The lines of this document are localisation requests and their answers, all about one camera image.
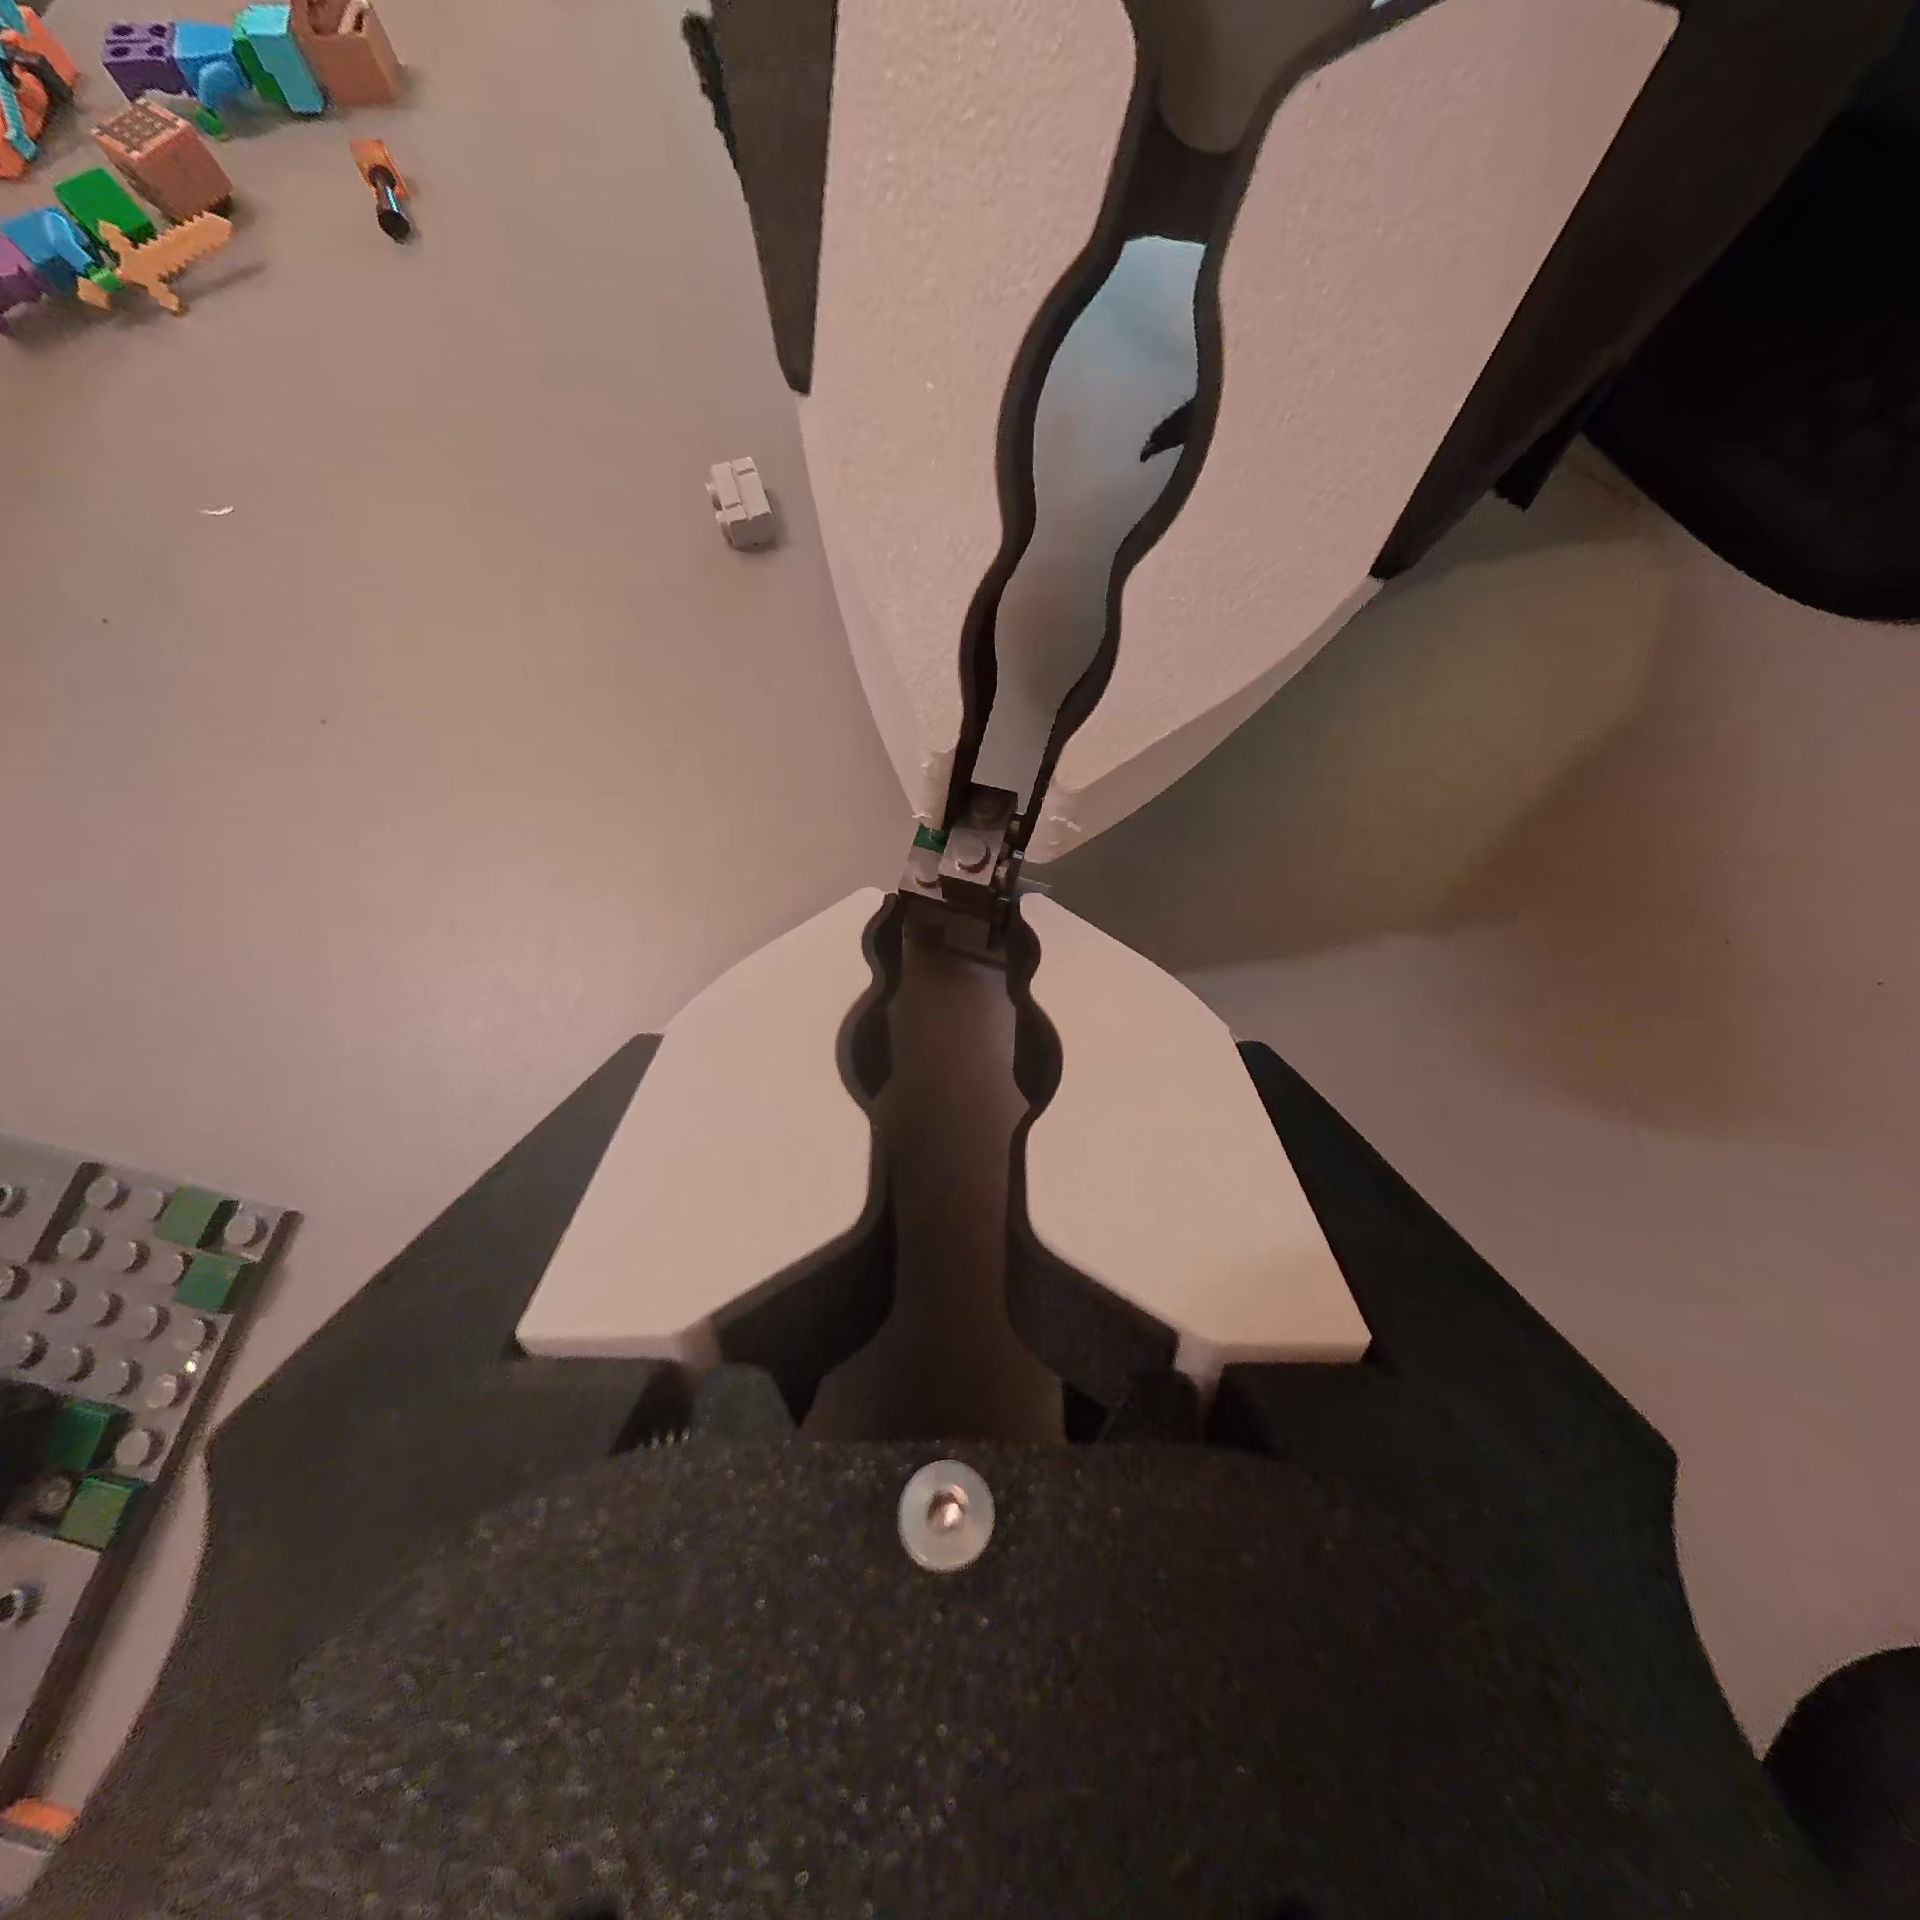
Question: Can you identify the small grey brick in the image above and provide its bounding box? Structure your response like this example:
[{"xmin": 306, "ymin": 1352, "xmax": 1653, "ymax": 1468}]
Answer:
[{"xmin": 898, "ymin": 781, "xmax": 1043, "ymax": 956}]

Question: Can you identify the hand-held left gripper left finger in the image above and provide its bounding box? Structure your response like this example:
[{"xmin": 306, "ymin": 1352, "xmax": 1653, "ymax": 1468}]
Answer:
[{"xmin": 512, "ymin": 885, "xmax": 904, "ymax": 1368}]

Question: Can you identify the grey desk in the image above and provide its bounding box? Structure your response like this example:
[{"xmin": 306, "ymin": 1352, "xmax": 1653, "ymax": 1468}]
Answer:
[{"xmin": 0, "ymin": 0, "xmax": 1920, "ymax": 1920}]

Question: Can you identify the pile of colourful bricks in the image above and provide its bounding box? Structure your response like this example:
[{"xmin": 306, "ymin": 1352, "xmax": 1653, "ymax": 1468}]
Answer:
[{"xmin": 0, "ymin": 0, "xmax": 413, "ymax": 344}]

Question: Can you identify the toy brick building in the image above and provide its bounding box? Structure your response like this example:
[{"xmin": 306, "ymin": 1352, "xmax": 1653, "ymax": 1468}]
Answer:
[{"xmin": 0, "ymin": 1134, "xmax": 305, "ymax": 1857}]

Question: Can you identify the grey stud-sided brick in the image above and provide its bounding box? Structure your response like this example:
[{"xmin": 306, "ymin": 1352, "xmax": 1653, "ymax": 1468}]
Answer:
[{"xmin": 701, "ymin": 458, "xmax": 783, "ymax": 554}]

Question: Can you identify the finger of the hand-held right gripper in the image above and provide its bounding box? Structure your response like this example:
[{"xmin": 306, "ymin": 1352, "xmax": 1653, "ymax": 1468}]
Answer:
[
  {"xmin": 1043, "ymin": 0, "xmax": 1685, "ymax": 865},
  {"xmin": 793, "ymin": 0, "xmax": 1157, "ymax": 822}
]

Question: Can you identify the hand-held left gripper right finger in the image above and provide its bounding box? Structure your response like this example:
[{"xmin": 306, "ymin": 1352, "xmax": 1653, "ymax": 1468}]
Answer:
[{"xmin": 1010, "ymin": 912, "xmax": 1375, "ymax": 1373}]

